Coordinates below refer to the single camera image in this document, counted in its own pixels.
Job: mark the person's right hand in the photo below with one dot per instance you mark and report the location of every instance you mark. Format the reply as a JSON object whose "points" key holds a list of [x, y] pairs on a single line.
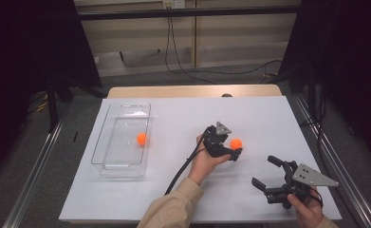
{"points": [[309, 209]]}

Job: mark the dark curtain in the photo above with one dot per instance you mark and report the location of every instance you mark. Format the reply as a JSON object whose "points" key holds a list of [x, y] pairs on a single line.
{"points": [[22, 63], [354, 63]]}

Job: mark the small dark knob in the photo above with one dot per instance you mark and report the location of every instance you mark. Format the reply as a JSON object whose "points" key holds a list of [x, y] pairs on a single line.
{"points": [[226, 95]]}

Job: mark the metal floor rail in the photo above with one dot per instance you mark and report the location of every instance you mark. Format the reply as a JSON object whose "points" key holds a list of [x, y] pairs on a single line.
{"points": [[31, 180], [335, 158]]}

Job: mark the black horizontal bar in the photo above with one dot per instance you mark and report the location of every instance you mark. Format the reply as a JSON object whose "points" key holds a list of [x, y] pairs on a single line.
{"points": [[186, 12]]}

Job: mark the clear plastic container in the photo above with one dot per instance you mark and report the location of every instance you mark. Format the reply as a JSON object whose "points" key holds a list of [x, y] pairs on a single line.
{"points": [[123, 152]]}

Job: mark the white wall socket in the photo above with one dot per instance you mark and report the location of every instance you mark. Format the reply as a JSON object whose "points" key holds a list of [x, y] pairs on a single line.
{"points": [[173, 3]]}

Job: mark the orange ping-pong ball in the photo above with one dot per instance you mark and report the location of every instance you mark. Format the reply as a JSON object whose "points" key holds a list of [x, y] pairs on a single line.
{"points": [[236, 143], [141, 138]]}

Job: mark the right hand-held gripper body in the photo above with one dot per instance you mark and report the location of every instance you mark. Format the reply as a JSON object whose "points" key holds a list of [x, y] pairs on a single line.
{"points": [[312, 178]]}

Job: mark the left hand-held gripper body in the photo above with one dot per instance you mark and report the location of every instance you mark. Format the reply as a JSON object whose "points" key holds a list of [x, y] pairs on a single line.
{"points": [[214, 142]]}

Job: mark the person's left hand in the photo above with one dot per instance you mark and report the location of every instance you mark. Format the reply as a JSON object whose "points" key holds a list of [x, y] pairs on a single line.
{"points": [[202, 164]]}

